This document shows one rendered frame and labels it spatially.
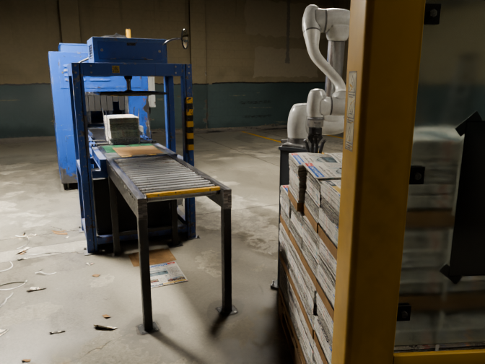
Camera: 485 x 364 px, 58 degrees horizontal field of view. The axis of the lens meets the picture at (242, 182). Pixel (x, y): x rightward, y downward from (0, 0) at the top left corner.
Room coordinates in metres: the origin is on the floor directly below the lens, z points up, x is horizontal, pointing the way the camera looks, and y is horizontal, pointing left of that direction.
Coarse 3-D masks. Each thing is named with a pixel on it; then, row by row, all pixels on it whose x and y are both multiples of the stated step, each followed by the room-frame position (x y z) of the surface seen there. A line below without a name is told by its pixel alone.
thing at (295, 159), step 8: (304, 152) 2.19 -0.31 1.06; (296, 160) 2.00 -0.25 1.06; (304, 160) 2.00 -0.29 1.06; (312, 160) 1.99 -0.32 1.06; (320, 160) 2.00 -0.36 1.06; (328, 160) 2.00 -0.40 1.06; (296, 168) 1.96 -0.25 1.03; (304, 168) 1.92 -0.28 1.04; (296, 176) 2.00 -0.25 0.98; (304, 176) 1.92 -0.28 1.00; (296, 184) 2.00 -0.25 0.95; (304, 184) 1.92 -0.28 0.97; (296, 192) 1.98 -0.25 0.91; (304, 192) 1.92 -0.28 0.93; (296, 200) 1.97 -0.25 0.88; (304, 200) 1.92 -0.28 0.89
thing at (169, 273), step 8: (160, 264) 3.19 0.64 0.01; (168, 264) 3.19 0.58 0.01; (176, 264) 3.18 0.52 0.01; (152, 272) 3.05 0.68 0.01; (160, 272) 3.05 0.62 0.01; (168, 272) 3.05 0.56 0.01; (176, 272) 3.05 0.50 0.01; (152, 280) 2.92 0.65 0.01; (160, 280) 2.92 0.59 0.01; (168, 280) 2.91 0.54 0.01; (176, 280) 2.91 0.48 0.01; (184, 280) 2.91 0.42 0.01
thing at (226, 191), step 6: (174, 156) 3.58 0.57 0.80; (180, 162) 3.30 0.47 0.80; (186, 162) 3.30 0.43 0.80; (192, 168) 3.08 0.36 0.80; (198, 174) 2.89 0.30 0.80; (204, 174) 2.89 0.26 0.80; (210, 180) 2.71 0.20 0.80; (216, 180) 2.71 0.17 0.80; (222, 186) 2.54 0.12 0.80; (222, 192) 2.49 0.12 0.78; (228, 192) 2.48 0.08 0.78; (210, 198) 2.69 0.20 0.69; (216, 198) 2.59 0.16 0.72; (222, 198) 2.49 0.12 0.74; (228, 198) 2.48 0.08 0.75; (222, 204) 2.49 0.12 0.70; (228, 204) 2.48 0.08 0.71
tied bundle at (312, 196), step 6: (306, 174) 1.90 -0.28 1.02; (306, 180) 1.90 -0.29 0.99; (312, 180) 1.77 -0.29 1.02; (318, 180) 1.64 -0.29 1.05; (324, 180) 1.63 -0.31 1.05; (330, 180) 1.63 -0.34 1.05; (306, 186) 1.90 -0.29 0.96; (312, 186) 1.78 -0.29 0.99; (318, 186) 1.65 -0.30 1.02; (306, 192) 1.88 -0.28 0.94; (312, 192) 1.78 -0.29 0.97; (318, 192) 1.65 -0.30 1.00; (306, 198) 1.86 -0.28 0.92; (312, 198) 1.75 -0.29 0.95; (318, 198) 1.64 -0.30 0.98; (306, 204) 1.87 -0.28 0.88; (312, 204) 1.74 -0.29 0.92; (318, 204) 1.64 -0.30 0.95; (312, 210) 1.75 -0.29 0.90; (318, 210) 1.63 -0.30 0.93; (312, 216) 1.74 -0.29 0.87; (318, 216) 1.62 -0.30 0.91; (318, 222) 1.63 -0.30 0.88
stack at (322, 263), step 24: (288, 216) 2.22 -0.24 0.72; (288, 240) 2.20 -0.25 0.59; (312, 240) 1.73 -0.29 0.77; (288, 264) 2.20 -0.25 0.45; (312, 264) 1.70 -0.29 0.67; (288, 288) 2.17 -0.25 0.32; (312, 288) 1.66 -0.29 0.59; (288, 312) 2.17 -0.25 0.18; (312, 312) 1.63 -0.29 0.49; (288, 336) 2.19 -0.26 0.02; (312, 360) 1.62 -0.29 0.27
